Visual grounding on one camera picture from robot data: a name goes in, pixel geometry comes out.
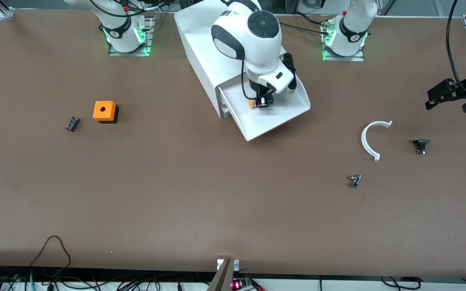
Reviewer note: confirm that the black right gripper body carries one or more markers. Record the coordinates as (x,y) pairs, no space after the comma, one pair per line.
(257,89)

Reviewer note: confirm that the orange push button switch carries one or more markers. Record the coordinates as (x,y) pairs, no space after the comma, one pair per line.
(251,103)

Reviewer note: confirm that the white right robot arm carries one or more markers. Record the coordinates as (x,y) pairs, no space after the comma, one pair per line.
(257,44)

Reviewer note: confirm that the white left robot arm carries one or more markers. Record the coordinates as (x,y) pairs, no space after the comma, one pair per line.
(354,28)

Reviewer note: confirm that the black button mounting collar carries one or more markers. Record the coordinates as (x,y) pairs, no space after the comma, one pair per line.
(421,142)

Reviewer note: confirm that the white curved plastic arc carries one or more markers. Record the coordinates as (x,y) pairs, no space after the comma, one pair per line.
(364,139)

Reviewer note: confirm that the small grey metal part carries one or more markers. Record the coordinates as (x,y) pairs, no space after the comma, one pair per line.
(355,180)

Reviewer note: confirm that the orange box with hole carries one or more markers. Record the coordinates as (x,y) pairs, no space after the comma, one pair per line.
(104,111)

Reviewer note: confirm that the small green circuit board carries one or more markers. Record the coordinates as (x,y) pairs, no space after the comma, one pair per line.
(241,283)

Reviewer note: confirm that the small black contact block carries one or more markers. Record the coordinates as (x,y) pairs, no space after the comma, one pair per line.
(72,123)

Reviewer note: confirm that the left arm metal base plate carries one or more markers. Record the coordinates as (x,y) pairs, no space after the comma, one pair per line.
(358,58)

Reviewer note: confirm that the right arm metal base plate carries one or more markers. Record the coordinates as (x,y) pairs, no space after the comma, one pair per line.
(147,40)

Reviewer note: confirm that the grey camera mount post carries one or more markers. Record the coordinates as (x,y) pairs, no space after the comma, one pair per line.
(221,277)

